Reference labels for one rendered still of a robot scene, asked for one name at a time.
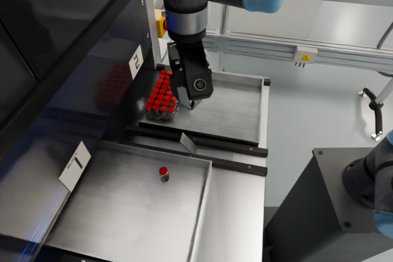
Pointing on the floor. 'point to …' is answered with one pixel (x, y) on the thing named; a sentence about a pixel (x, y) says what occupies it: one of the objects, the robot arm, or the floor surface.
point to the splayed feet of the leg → (374, 113)
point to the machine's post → (152, 57)
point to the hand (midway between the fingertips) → (191, 107)
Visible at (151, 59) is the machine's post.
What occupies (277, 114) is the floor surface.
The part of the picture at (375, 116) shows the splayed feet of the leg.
